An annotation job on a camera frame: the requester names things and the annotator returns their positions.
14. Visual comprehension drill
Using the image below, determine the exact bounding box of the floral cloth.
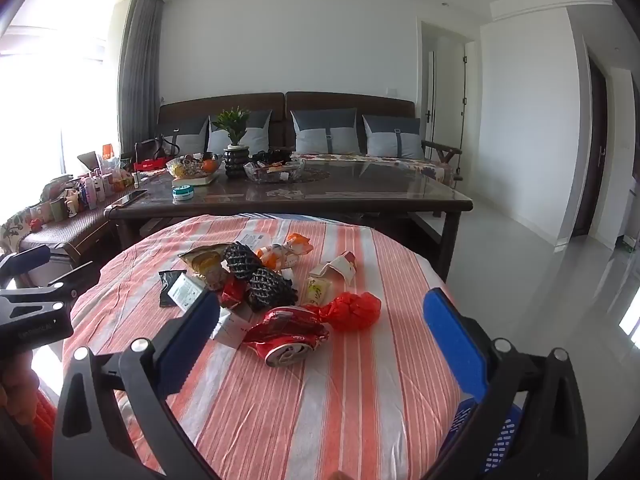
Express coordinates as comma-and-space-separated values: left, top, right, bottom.
0, 205, 51, 256

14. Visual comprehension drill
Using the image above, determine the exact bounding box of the blue plastic basket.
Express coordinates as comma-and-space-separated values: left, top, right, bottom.
447, 395, 526, 476

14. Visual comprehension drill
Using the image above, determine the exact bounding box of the white door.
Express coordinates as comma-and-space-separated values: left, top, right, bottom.
420, 20, 468, 143

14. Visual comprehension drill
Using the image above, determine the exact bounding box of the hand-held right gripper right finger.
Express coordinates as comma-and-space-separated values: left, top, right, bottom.
422, 287, 588, 480

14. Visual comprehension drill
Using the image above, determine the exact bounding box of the dark wooden coffee table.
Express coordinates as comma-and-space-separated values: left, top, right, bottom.
104, 160, 473, 281

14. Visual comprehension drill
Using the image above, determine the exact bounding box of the black phone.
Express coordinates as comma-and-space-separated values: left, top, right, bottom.
114, 189, 149, 207

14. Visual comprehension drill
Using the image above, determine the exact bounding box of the orange white striped tablecloth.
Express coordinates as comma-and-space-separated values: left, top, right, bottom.
60, 212, 471, 480

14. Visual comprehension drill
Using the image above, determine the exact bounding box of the yellow snack bag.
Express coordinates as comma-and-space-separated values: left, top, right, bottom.
179, 244, 233, 291

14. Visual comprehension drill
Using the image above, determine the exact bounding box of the dark green packet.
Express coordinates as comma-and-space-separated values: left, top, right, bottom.
159, 270, 188, 307

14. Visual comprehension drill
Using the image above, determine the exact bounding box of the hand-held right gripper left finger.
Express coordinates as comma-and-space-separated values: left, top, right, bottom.
52, 287, 221, 480

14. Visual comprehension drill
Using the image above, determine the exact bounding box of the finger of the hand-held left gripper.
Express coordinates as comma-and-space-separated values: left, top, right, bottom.
0, 246, 53, 280
0, 285, 68, 318

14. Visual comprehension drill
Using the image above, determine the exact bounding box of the floral sofa cover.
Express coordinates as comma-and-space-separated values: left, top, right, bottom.
294, 152, 456, 183

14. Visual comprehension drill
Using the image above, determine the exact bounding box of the rattan side bench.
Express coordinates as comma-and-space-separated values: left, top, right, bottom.
20, 205, 113, 266

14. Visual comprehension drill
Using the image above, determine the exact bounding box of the white printed card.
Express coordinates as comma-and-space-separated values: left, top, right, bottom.
169, 275, 207, 311

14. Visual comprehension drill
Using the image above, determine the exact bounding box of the glass snack tray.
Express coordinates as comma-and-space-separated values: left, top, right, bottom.
244, 152, 306, 184

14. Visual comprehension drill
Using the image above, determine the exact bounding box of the black yellow snack packet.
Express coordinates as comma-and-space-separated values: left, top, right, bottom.
302, 275, 336, 306

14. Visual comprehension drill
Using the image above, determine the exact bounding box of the brown handbag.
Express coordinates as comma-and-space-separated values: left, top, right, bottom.
134, 135, 180, 161

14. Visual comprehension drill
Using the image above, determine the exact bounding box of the dark brown door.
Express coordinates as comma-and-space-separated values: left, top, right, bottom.
575, 55, 608, 236

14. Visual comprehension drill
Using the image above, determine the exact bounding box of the red plastic bag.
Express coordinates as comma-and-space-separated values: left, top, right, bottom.
317, 291, 382, 332

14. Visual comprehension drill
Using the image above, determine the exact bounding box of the glass fruit bowl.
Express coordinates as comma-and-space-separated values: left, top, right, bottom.
166, 152, 223, 186

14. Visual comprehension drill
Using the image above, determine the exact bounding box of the row of cosmetic bottles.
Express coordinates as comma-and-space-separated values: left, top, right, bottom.
47, 157, 133, 221

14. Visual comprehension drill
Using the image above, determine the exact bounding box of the white translucent plastic box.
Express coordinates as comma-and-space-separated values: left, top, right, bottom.
210, 306, 253, 350

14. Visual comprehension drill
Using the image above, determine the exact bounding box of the green plant in black pot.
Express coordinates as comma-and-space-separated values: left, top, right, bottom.
210, 106, 251, 178

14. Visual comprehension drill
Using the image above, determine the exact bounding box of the orange white plastic wrapper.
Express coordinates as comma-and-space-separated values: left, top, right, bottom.
270, 232, 313, 266

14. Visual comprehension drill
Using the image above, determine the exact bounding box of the grey curtain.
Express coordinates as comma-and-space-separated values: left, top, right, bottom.
117, 0, 165, 153

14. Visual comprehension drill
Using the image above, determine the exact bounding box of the crushed red can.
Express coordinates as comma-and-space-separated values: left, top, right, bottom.
242, 305, 332, 368

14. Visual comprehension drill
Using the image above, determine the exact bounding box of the small red wrapper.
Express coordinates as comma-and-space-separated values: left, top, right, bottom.
220, 277, 248, 308

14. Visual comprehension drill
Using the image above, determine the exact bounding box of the person's left hand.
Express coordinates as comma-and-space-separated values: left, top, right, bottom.
0, 351, 35, 426

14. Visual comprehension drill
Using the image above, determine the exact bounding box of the brown wooden sofa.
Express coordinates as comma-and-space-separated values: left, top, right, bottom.
155, 91, 463, 191

